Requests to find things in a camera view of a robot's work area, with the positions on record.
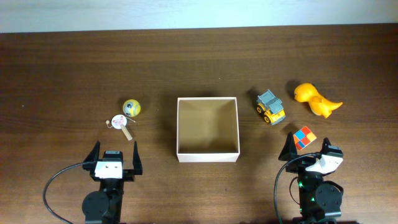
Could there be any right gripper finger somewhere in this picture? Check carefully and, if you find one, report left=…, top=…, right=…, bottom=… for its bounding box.
left=278, top=132, right=297, bottom=162
left=320, top=138, right=331, bottom=154

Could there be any yellow grey face ball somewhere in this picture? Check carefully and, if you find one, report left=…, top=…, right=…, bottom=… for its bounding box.
left=123, top=99, right=141, bottom=117

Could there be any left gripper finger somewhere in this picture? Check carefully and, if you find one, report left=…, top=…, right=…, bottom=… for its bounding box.
left=83, top=141, right=100, bottom=170
left=132, top=141, right=143, bottom=175

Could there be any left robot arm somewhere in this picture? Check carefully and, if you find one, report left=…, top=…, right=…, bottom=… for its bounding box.
left=81, top=141, right=143, bottom=224

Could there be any multicolour puzzle cube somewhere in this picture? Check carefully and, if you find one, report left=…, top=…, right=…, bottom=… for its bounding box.
left=293, top=126, right=317, bottom=151

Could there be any pig face rattle drum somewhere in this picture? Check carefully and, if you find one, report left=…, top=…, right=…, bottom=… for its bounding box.
left=105, top=114, right=136, bottom=141

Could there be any orange toy dinosaur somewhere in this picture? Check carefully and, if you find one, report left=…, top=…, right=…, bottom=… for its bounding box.
left=294, top=83, right=343, bottom=118

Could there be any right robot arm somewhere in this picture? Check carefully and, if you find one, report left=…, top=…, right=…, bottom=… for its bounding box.
left=273, top=133, right=344, bottom=223

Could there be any pink cardboard box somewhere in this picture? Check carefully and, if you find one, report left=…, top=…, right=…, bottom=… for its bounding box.
left=176, top=97, right=240, bottom=163

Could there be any yellow grey toy truck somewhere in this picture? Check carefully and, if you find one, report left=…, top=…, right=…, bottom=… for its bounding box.
left=256, top=90, right=285, bottom=125

